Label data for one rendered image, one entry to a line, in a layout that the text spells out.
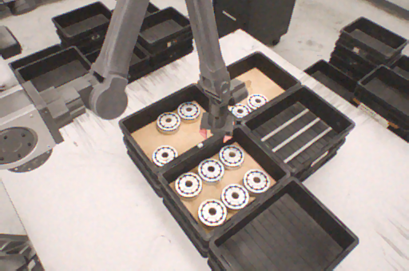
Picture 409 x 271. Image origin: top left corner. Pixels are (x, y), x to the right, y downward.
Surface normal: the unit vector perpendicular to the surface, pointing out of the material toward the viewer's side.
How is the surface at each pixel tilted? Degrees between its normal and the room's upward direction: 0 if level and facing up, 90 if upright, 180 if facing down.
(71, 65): 0
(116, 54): 67
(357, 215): 0
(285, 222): 0
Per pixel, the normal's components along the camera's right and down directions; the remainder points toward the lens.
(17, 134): 0.64, 0.60
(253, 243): 0.03, -0.64
